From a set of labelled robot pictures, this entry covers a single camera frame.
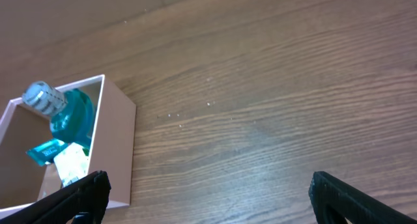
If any green white soap packet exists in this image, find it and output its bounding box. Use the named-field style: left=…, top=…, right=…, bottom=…
left=53, top=143, right=89, bottom=187

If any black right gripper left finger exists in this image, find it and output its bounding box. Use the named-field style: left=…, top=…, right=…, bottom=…
left=1, top=171, right=111, bottom=224

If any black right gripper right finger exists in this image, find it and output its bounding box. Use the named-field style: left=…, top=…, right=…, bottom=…
left=308, top=171, right=416, bottom=224

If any white cardboard box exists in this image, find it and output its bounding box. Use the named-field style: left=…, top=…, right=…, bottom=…
left=1, top=74, right=136, bottom=218

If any blue mouthwash bottle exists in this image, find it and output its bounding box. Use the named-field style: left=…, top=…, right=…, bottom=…
left=22, top=81, right=95, bottom=150

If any red toothpaste tube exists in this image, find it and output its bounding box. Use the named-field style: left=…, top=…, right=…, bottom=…
left=26, top=139, right=69, bottom=167

